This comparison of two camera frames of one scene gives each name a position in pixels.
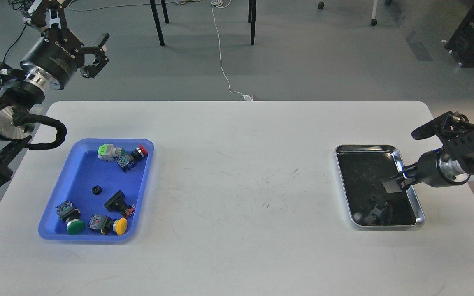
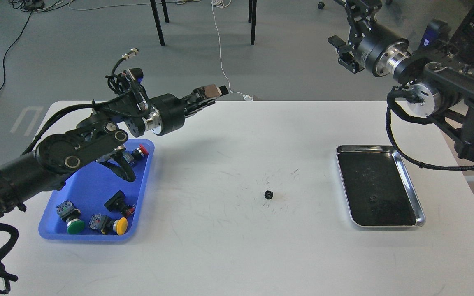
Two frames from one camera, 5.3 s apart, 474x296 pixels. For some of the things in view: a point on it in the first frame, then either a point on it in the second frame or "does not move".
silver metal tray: [363, 168] does not move
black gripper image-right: [434, 169] -> [382, 50]
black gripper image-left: [59, 53] -> [168, 112]
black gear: [96, 190] -> [268, 194]
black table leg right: [252, 17] does not move
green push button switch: [70, 214] does not move
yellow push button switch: [106, 225] does not move
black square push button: [116, 203] does not move
